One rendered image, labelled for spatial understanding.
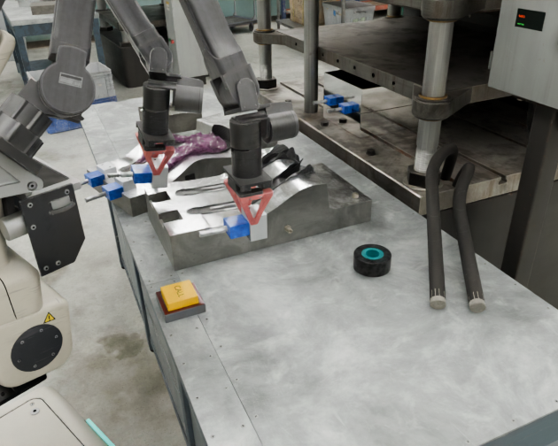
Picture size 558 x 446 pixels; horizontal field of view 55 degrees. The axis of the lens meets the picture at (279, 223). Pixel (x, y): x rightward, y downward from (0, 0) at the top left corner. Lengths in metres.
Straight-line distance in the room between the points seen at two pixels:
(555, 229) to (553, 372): 1.07
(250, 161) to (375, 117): 1.01
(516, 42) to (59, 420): 1.53
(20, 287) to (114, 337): 1.23
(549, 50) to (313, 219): 0.65
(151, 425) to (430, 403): 1.23
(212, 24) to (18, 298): 0.62
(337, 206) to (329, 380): 0.50
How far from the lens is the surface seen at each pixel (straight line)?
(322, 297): 1.09
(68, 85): 0.87
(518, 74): 1.45
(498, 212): 1.78
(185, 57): 5.62
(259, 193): 0.99
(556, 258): 2.13
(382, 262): 1.14
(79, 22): 0.92
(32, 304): 1.15
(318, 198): 1.25
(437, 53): 1.47
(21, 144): 0.87
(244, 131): 0.97
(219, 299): 1.10
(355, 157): 1.79
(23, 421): 1.72
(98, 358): 2.25
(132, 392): 2.08
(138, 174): 1.26
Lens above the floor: 1.46
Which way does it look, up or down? 29 degrees down
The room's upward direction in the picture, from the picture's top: 2 degrees counter-clockwise
